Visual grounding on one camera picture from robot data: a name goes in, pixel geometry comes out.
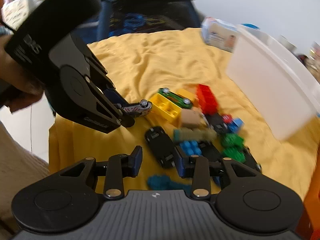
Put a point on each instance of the yellow cloth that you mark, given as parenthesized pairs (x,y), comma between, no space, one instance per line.
(155,62)

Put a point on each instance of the black toy car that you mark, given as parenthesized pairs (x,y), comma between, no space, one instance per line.
(160,145)
(212,151)

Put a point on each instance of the green toy car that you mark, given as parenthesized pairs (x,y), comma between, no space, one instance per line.
(175,97)

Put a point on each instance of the small yellow building block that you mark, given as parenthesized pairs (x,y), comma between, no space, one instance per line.
(186,93)

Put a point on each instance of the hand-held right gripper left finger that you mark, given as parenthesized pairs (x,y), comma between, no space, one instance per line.
(136,161)

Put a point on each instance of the white plastic bin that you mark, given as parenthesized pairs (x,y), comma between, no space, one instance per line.
(265,80)

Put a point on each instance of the silver toy car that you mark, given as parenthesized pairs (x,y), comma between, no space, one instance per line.
(138,108)

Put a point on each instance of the tan cube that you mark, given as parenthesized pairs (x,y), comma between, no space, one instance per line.
(191,117)

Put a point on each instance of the green building block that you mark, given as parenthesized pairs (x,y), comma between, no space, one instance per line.
(233,146)

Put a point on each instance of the teal building block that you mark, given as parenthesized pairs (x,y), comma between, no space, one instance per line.
(160,183)

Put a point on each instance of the orange box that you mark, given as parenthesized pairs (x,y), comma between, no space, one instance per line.
(311,217)

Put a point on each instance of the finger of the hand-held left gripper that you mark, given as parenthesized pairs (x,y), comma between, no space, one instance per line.
(113,94)
(110,105)

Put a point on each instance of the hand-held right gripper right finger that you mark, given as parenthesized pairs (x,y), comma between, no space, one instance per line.
(181,165)

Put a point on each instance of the wet wipes pack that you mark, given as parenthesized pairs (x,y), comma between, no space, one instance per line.
(220,36)

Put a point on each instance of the beige knit cloth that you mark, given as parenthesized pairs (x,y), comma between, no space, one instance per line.
(17,165)

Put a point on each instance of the black toy truck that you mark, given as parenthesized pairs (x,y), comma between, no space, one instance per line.
(217,123)

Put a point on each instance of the light blue building block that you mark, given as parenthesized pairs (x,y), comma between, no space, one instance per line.
(191,148)

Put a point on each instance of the dark blue printed bag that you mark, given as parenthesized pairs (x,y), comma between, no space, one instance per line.
(150,10)

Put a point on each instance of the person's left hand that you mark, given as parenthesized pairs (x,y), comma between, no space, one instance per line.
(22,80)

